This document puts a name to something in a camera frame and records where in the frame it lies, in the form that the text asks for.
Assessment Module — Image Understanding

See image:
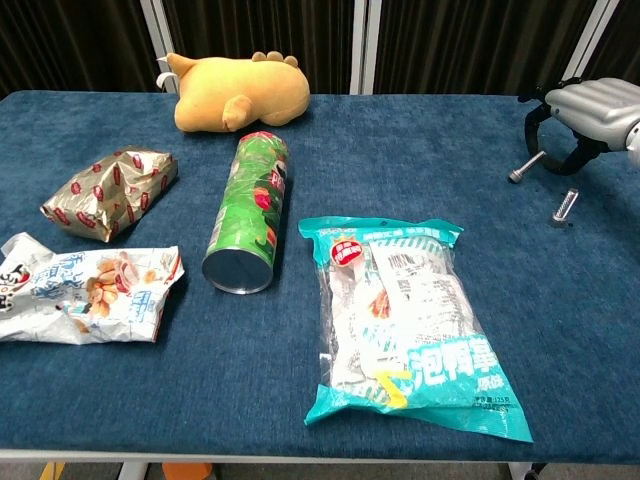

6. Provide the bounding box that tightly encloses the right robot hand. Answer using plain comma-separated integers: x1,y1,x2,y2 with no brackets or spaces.
518,77,640,176

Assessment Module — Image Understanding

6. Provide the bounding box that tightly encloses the metal bolt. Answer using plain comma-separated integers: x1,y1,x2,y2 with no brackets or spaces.
551,187,580,224
508,149,547,184

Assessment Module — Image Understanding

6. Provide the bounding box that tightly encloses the dark curtain panel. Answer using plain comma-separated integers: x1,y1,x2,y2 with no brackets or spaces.
0,0,159,99
372,0,599,96
597,0,640,84
162,0,359,96

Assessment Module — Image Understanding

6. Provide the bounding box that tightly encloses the blue table cloth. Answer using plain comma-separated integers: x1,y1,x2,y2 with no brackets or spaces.
0,89,640,466

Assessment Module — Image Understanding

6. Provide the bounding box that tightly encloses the teal snack bag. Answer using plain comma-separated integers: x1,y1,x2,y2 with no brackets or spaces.
298,215,535,445

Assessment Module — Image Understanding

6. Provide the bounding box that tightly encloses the yellow plush toy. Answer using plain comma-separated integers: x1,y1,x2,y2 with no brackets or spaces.
156,50,311,134

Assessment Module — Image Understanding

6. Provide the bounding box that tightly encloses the green chips can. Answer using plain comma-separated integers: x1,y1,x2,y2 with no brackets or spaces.
201,130,291,296

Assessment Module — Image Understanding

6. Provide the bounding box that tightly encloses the gold foil snack bag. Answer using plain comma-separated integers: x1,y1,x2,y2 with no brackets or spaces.
39,145,180,244

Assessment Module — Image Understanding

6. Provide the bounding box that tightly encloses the orange plastic object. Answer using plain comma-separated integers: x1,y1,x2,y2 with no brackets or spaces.
162,462,214,480

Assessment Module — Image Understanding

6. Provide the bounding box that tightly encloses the white peanut snack bag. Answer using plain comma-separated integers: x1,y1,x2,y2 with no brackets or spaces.
0,232,186,346

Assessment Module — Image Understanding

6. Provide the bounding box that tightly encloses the white partition post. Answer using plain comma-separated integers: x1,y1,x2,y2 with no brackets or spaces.
562,0,626,84
138,0,180,95
348,0,382,96

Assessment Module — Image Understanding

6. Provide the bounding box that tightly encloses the white table frame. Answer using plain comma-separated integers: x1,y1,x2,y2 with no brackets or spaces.
0,447,640,480

